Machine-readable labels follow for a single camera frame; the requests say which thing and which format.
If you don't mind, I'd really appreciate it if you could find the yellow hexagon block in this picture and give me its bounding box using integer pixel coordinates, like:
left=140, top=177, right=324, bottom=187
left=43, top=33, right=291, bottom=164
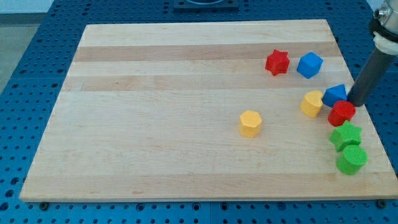
left=238, top=110, right=262, bottom=138

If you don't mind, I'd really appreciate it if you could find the blue triangle block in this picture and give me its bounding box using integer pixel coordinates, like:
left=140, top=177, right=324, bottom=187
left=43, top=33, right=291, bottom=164
left=322, top=84, right=347, bottom=108

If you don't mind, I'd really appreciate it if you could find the green star block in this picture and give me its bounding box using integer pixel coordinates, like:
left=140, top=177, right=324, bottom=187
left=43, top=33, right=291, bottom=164
left=329, top=121, right=363, bottom=152

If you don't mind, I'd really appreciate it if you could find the red cylinder block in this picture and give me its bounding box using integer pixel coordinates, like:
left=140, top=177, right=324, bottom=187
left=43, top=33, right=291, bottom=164
left=328, top=100, right=356, bottom=127

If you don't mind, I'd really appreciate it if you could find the wooden board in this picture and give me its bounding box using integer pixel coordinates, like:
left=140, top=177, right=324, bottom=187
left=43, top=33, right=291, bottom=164
left=19, top=19, right=397, bottom=202

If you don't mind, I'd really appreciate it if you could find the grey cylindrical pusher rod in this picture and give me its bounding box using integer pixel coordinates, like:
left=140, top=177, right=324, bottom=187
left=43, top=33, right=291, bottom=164
left=347, top=48, right=396, bottom=107

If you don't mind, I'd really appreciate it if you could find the green cylinder block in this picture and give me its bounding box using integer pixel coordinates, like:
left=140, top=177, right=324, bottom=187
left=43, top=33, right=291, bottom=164
left=336, top=145, right=368, bottom=175

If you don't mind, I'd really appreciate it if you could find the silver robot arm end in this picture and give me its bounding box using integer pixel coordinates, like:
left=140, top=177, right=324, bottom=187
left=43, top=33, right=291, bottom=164
left=369, top=0, right=397, bottom=56

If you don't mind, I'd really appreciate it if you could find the blue cube block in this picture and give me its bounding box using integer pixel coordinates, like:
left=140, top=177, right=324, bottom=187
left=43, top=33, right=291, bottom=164
left=297, top=52, right=323, bottom=79

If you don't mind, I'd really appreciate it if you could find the yellow heart block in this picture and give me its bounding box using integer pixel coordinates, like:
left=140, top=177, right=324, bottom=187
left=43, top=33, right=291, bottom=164
left=300, top=90, right=323, bottom=118

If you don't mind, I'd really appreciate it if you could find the red star block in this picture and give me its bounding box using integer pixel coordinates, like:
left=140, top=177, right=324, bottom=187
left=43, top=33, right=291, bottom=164
left=265, top=49, right=290, bottom=76

